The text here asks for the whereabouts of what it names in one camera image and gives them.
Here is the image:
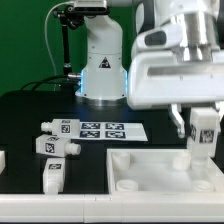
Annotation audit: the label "white front obstacle wall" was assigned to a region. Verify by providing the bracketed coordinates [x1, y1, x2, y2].
[0, 193, 224, 223]

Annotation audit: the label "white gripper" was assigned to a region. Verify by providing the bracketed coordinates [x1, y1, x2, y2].
[128, 24, 224, 138]

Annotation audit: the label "white left obstacle wall piece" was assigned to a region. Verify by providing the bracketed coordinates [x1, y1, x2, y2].
[0, 151, 5, 174]

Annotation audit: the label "white sheet with tags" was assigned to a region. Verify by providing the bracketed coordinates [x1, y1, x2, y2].
[79, 122, 148, 141]

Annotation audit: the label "black cables on table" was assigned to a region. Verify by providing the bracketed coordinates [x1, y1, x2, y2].
[19, 74, 83, 93]

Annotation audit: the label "white square tabletop tray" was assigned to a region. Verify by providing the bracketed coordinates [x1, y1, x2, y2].
[107, 149, 224, 193]

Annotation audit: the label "grey camera on stand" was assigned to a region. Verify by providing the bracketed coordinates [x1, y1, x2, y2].
[69, 0, 108, 15]

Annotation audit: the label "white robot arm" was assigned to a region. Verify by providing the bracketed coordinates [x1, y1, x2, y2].
[75, 0, 224, 137]

